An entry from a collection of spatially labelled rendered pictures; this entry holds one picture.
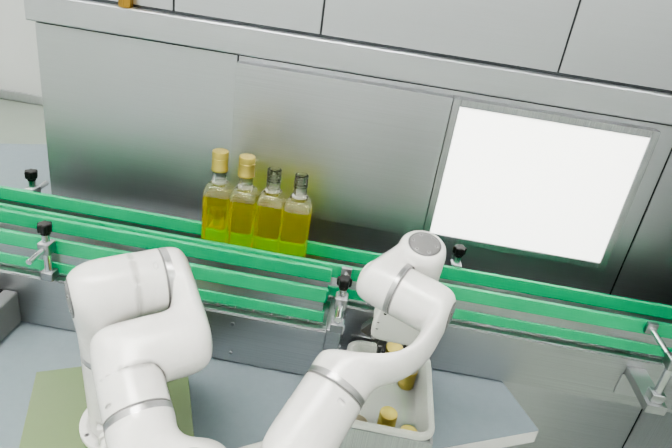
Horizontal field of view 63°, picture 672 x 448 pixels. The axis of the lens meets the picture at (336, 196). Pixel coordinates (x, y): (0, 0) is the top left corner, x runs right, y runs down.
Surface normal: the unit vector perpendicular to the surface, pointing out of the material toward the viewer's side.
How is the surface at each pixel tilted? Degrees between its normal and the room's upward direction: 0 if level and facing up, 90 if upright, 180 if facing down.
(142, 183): 90
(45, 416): 2
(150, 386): 32
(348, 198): 90
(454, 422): 0
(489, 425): 0
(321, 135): 90
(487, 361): 90
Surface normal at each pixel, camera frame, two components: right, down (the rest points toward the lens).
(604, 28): -0.11, 0.41
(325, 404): 0.14, -0.51
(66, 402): 0.11, -0.89
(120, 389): -0.09, -0.54
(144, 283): 0.47, -0.14
